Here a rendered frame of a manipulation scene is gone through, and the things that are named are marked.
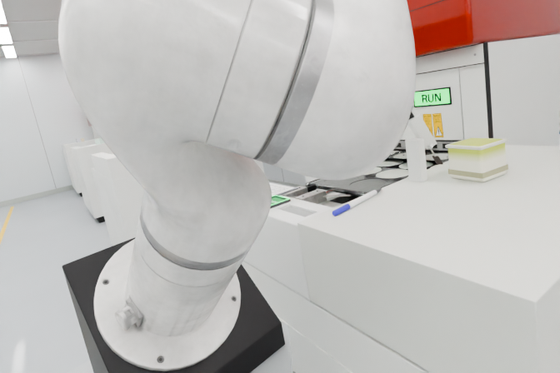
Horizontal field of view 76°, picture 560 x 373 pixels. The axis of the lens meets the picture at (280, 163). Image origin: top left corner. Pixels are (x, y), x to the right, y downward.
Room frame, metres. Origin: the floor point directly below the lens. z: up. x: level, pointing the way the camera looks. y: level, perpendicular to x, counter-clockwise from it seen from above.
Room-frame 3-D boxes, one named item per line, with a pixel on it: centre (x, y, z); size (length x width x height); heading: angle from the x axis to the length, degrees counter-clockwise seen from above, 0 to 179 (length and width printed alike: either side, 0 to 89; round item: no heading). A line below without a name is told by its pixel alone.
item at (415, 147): (0.71, -0.28, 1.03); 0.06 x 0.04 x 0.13; 123
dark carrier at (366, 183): (1.02, -0.32, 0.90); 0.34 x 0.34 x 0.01; 33
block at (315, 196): (0.93, -0.07, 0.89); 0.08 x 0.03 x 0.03; 123
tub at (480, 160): (0.66, -0.37, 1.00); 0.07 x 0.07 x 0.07; 24
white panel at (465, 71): (1.25, -0.33, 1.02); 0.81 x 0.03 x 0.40; 33
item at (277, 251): (0.83, 0.10, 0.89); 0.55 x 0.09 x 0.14; 33
